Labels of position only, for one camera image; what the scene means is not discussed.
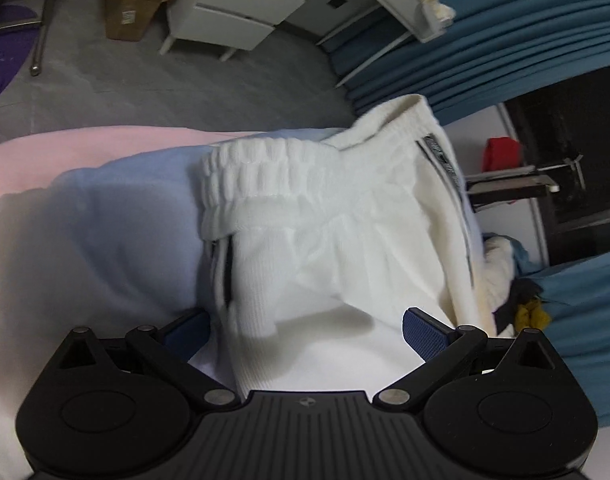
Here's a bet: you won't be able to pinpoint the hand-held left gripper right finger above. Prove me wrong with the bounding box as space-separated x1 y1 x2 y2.
374 307 556 410

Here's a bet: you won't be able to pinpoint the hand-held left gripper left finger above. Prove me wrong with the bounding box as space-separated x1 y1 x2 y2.
54 309 242 410

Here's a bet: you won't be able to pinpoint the white knit pants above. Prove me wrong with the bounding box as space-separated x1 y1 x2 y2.
187 94 490 401

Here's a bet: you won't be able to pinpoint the pile of mixed clothes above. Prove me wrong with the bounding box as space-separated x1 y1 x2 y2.
477 232 553 338

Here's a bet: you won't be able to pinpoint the pink and blue bed sheet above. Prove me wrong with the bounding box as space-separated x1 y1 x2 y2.
0 125 356 480

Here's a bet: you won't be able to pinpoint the red cloth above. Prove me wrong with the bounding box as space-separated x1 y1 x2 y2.
482 136 522 175

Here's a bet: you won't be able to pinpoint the blue curtain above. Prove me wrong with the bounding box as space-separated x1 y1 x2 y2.
321 0 610 428

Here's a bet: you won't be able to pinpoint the purple floor mat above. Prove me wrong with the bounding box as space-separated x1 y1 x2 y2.
0 1 40 109

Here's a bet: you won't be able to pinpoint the white drawer cabinet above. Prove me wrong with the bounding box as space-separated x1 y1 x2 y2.
159 0 347 63

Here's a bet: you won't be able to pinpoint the metal stand leg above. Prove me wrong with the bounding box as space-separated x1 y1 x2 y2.
0 0 66 77

